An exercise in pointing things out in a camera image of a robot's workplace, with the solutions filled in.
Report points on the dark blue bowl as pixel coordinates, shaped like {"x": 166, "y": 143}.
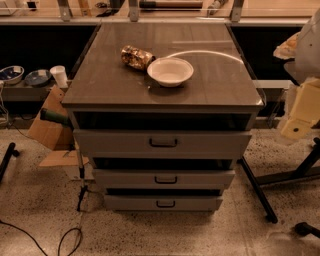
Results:
{"x": 38, "y": 78}

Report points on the white paper cup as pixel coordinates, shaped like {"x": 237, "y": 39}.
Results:
{"x": 59, "y": 74}

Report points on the grey wall shelf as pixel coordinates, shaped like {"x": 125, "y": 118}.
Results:
{"x": 22, "y": 92}

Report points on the grey middle drawer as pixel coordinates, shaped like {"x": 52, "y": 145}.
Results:
{"x": 163, "y": 179}

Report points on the grey drawer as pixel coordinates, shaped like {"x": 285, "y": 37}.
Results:
{"x": 162, "y": 144}
{"x": 163, "y": 203}
{"x": 163, "y": 179}

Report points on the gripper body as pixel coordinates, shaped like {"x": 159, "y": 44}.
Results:
{"x": 309, "y": 55}

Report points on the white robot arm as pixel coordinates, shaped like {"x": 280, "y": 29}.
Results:
{"x": 302, "y": 52}

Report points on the blue bowl with white rim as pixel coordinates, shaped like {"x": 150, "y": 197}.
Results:
{"x": 11, "y": 75}

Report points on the green handled tool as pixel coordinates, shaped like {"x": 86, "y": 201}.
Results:
{"x": 49, "y": 115}

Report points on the brown cardboard box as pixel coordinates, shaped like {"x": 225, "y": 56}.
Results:
{"x": 54, "y": 136}

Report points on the black stand leg left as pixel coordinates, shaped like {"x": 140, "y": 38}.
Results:
{"x": 11, "y": 151}

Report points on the grey drawer cabinet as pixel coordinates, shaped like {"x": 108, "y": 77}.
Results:
{"x": 108, "y": 95}

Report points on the grey bottom drawer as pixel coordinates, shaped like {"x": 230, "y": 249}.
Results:
{"x": 163, "y": 203}

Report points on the grey top drawer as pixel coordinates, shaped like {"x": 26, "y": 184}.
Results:
{"x": 162, "y": 144}

